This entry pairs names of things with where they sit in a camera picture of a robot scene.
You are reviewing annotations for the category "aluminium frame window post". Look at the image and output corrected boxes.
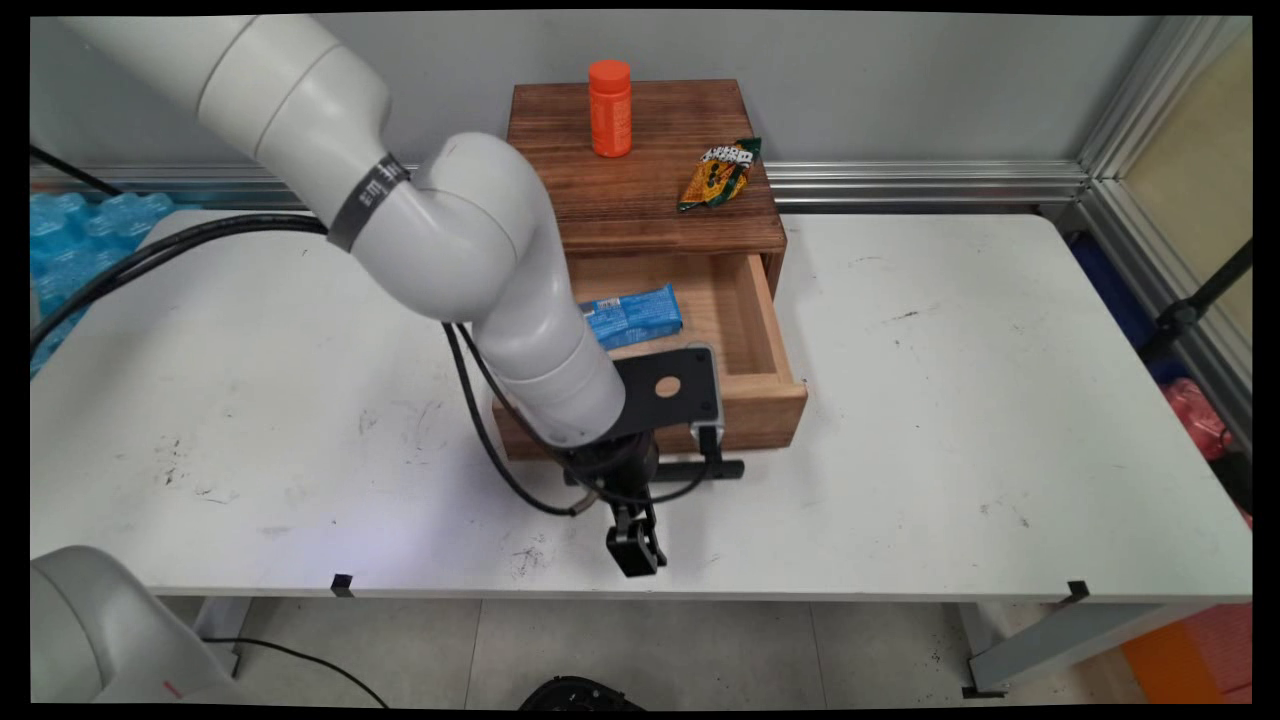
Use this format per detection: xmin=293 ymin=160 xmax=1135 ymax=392
xmin=1060 ymin=16 xmax=1253 ymax=451

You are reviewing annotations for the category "wooden drawer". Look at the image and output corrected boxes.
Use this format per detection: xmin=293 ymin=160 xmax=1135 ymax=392
xmin=490 ymin=252 xmax=809 ymax=463

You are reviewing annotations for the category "orange plastic bottle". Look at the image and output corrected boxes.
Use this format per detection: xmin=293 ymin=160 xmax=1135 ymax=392
xmin=588 ymin=59 xmax=634 ymax=159

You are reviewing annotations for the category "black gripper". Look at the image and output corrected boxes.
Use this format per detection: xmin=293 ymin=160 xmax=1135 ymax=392
xmin=565 ymin=432 xmax=668 ymax=579

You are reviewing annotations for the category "orange box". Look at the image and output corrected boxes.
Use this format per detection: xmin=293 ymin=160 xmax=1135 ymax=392
xmin=1120 ymin=603 xmax=1253 ymax=705

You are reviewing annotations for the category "thick black cable bundle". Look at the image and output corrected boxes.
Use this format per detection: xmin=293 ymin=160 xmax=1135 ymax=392
xmin=30 ymin=213 xmax=331 ymax=363

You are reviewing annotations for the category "red plastic bag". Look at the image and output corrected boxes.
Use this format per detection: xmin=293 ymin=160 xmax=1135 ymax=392
xmin=1160 ymin=377 xmax=1237 ymax=463

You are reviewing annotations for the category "white table leg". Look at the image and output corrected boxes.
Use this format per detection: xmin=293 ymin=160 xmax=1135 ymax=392
xmin=193 ymin=597 xmax=253 ymax=681
xmin=958 ymin=600 xmax=1221 ymax=698

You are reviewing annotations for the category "blue water bottle pack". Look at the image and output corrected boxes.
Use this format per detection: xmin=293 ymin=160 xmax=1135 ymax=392
xmin=30 ymin=192 xmax=177 ymax=379

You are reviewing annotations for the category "grey white robot base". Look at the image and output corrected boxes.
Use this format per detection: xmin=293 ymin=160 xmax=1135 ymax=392
xmin=30 ymin=545 xmax=256 ymax=706

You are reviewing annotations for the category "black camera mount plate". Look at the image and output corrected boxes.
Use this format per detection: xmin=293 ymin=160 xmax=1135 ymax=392
xmin=605 ymin=345 xmax=723 ymax=443

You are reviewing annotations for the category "thin black wall cable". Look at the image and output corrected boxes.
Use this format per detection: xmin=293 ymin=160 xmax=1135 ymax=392
xmin=30 ymin=145 xmax=123 ymax=197

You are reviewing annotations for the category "black round floor object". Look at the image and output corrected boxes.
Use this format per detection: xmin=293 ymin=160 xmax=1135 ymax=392
xmin=518 ymin=676 xmax=647 ymax=712

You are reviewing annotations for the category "wooden cabinet box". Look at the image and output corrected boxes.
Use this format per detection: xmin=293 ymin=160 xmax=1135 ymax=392
xmin=505 ymin=80 xmax=789 ymax=301

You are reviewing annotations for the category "black floor cable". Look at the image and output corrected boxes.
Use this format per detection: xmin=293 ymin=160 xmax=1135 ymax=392
xmin=200 ymin=637 xmax=391 ymax=709

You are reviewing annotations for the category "yellow green snack bag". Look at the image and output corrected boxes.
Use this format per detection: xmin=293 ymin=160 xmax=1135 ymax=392
xmin=677 ymin=137 xmax=763 ymax=213

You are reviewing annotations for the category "blue snack pack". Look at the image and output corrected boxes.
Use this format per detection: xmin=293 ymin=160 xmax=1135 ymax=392
xmin=578 ymin=284 xmax=685 ymax=351

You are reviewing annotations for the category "blue container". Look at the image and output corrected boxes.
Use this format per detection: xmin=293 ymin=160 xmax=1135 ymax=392
xmin=1065 ymin=232 xmax=1166 ymax=381

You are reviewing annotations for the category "black drawer handle bar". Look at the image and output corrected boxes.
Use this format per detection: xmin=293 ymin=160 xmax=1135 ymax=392
xmin=563 ymin=458 xmax=746 ymax=488

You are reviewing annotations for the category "black stand pole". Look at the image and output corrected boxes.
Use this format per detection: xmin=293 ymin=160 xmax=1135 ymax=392
xmin=1140 ymin=240 xmax=1253 ymax=363

